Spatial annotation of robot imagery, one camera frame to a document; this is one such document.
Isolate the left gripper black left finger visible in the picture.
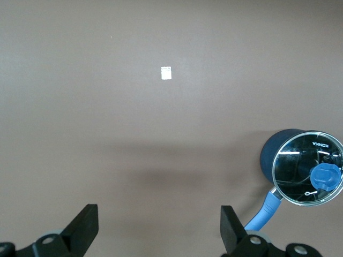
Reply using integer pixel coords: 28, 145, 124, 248
0, 204, 99, 257

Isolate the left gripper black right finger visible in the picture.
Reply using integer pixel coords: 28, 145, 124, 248
220, 205, 322, 257

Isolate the brown table cover sheet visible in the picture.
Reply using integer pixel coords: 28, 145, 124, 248
0, 0, 343, 257

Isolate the black round bowl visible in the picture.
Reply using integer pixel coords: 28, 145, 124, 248
245, 128, 319, 232

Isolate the glass lid with blue knob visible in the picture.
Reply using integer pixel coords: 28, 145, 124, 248
272, 131, 343, 207

